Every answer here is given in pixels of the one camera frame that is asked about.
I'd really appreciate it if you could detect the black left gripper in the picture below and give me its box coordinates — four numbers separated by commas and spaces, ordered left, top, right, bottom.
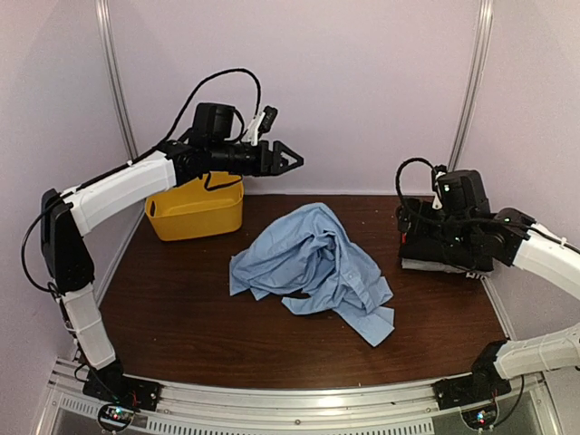
208, 140, 304, 177

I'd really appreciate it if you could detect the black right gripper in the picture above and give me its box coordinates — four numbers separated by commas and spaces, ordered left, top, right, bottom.
397, 198, 474, 251

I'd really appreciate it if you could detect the black shirt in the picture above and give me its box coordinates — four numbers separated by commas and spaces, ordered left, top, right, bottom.
399, 209, 494, 272

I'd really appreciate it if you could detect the grey shirt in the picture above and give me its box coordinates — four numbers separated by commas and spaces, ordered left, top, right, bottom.
401, 258, 491, 277

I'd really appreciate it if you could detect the light blue long sleeve shirt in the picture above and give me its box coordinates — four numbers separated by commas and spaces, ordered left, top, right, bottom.
229, 202, 394, 347

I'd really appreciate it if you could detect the yellow plastic basket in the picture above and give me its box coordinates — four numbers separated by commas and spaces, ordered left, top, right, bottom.
145, 172, 244, 242

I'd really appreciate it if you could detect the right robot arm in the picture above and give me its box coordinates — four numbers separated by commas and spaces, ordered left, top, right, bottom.
396, 165, 579, 401

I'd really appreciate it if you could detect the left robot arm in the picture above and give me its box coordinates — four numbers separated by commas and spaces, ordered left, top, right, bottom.
41, 102, 304, 402

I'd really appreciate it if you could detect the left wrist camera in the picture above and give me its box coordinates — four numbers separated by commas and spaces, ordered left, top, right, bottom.
242, 106, 278, 146

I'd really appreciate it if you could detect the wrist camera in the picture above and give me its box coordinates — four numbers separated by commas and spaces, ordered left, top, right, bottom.
431, 165, 450, 210
242, 106, 278, 146

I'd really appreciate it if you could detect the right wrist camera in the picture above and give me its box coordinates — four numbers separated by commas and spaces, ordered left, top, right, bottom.
431, 165, 450, 210

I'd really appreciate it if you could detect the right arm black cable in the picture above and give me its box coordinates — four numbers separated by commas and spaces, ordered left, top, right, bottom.
393, 157, 454, 227

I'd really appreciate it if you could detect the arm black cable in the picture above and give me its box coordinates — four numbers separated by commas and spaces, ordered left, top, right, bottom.
160, 69, 264, 146
393, 157, 454, 227

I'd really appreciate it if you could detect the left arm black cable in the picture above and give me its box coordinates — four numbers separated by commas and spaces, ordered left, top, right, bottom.
160, 69, 264, 146

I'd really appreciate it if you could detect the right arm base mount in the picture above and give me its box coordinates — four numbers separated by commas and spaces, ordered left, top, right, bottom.
432, 373, 511, 411

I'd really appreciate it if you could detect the right aluminium frame post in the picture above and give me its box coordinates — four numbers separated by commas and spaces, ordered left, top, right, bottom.
448, 0, 494, 170

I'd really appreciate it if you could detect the aluminium frame post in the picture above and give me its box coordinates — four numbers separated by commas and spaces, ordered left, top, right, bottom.
94, 0, 138, 159
448, 0, 494, 170

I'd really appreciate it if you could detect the aluminium front rail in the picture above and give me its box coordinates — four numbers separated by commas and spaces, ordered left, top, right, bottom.
32, 363, 563, 434

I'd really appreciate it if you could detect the left aluminium frame post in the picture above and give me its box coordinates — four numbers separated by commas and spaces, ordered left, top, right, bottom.
94, 0, 138, 159

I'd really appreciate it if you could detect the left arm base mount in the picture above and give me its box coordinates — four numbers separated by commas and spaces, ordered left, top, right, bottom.
82, 373, 161, 411

